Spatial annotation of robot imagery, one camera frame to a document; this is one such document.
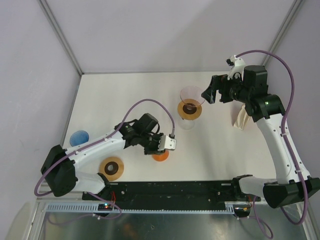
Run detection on pink glass dripper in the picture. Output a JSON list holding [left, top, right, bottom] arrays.
[[180, 85, 205, 107]]

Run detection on white slotted cable duct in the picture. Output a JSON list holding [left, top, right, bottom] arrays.
[[45, 202, 235, 215]]

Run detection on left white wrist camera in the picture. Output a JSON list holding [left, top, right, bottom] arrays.
[[158, 135, 177, 151]]

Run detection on white paper coffee filters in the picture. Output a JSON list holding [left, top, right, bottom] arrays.
[[231, 104, 251, 131]]

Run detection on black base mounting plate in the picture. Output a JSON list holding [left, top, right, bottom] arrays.
[[98, 180, 254, 210]]

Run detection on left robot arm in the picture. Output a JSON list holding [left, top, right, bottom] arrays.
[[41, 113, 166, 200]]

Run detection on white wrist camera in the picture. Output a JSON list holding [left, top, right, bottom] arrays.
[[158, 135, 177, 151], [226, 55, 246, 80]]

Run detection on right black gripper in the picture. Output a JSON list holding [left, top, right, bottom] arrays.
[[202, 71, 252, 104]]

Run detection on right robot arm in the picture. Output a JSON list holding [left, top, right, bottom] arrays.
[[201, 65, 320, 209]]

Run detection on clear glass carafe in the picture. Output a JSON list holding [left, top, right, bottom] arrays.
[[177, 117, 195, 131]]

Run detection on aluminium frame rail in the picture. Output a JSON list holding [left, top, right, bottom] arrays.
[[37, 183, 54, 198]]

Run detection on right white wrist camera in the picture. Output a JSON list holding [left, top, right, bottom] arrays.
[[226, 55, 246, 80]]

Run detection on orange glass carafe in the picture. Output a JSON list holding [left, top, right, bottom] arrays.
[[152, 150, 169, 162]]

